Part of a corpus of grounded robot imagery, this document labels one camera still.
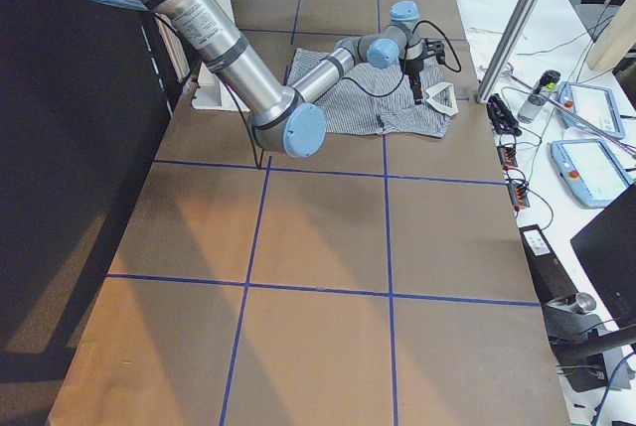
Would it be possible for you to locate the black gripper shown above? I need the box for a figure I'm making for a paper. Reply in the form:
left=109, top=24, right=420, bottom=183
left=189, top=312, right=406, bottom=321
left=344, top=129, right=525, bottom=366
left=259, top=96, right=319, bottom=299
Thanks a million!
left=404, top=58, right=423, bottom=105

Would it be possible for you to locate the striped polo shirt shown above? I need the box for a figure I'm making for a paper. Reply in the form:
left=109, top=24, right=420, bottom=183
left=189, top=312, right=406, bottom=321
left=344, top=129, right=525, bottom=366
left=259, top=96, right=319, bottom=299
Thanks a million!
left=288, top=48, right=452, bottom=138

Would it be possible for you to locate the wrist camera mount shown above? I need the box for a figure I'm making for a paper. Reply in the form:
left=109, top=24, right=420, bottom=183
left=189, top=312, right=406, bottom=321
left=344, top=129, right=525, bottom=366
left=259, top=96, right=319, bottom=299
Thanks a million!
left=422, top=39, right=446, bottom=65

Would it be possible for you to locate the far teach pendant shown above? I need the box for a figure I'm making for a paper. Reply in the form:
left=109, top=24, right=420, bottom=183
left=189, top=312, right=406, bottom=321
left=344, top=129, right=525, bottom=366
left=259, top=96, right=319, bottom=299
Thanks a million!
left=556, top=82, right=626, bottom=139

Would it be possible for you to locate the teach pendant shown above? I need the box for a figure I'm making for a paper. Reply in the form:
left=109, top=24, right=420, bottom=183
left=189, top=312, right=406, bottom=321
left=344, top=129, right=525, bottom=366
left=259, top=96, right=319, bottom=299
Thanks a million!
left=549, top=138, right=633, bottom=209
left=556, top=82, right=626, bottom=139

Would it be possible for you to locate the orange terminal block far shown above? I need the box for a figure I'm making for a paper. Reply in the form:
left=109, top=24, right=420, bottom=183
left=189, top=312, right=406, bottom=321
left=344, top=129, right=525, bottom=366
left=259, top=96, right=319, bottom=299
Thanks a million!
left=496, top=144, right=519, bottom=171

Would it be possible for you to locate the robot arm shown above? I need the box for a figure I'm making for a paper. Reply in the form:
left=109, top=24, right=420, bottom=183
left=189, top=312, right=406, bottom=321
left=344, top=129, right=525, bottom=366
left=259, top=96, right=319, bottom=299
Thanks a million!
left=291, top=0, right=425, bottom=104
left=93, top=0, right=327, bottom=158

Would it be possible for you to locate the orange terminal block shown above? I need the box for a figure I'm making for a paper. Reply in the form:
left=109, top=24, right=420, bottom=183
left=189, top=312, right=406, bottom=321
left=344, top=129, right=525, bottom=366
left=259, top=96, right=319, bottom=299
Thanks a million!
left=496, top=144, right=519, bottom=171
left=504, top=168, right=530, bottom=216

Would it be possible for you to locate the black monitor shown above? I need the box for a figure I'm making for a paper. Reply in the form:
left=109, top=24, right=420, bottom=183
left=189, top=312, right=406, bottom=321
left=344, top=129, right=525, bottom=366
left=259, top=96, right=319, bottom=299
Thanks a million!
left=570, top=186, right=636, bottom=327

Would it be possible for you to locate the orange terminal block near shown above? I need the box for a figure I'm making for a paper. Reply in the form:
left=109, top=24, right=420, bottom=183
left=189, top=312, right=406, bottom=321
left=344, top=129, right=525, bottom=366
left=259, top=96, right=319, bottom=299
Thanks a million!
left=504, top=168, right=530, bottom=216

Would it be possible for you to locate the near teach pendant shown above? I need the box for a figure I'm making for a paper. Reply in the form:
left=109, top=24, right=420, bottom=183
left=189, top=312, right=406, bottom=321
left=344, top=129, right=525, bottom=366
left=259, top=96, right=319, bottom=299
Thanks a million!
left=549, top=138, right=633, bottom=209

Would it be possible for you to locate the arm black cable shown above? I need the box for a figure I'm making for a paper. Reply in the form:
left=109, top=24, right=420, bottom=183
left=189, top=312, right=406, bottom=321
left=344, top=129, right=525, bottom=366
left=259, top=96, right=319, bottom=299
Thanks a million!
left=342, top=20, right=463, bottom=98
left=226, top=66, right=292, bottom=172

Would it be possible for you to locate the white pedestal column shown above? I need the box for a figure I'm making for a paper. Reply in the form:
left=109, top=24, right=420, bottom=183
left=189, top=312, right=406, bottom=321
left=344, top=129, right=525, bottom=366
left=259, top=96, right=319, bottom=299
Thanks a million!
left=192, top=64, right=238, bottom=111

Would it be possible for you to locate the aluminium frame post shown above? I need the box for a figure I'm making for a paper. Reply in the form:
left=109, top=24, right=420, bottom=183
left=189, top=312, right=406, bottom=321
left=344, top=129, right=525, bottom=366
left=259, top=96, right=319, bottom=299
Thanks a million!
left=475, top=0, right=539, bottom=104

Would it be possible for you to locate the wooden post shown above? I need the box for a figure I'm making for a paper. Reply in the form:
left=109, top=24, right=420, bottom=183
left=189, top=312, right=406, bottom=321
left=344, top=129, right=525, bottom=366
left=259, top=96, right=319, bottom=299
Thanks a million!
left=589, top=0, right=636, bottom=73

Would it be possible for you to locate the black power box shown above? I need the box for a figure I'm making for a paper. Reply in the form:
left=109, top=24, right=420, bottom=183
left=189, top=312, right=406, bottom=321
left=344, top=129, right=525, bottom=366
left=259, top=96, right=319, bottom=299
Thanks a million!
left=519, top=224, right=577, bottom=304

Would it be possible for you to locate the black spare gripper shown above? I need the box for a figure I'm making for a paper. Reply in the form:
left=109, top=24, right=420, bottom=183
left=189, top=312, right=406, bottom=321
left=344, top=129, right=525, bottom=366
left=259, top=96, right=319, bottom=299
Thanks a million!
left=486, top=93, right=522, bottom=137

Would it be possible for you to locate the clear water bottle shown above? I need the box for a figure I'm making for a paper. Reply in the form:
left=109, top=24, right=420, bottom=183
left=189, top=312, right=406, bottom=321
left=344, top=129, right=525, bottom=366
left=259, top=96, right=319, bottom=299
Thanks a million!
left=518, top=70, right=560, bottom=123

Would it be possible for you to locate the metal rod tool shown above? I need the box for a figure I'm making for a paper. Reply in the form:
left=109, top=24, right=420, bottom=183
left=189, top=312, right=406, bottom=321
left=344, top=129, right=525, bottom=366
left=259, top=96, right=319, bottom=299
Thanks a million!
left=509, top=70, right=635, bottom=158

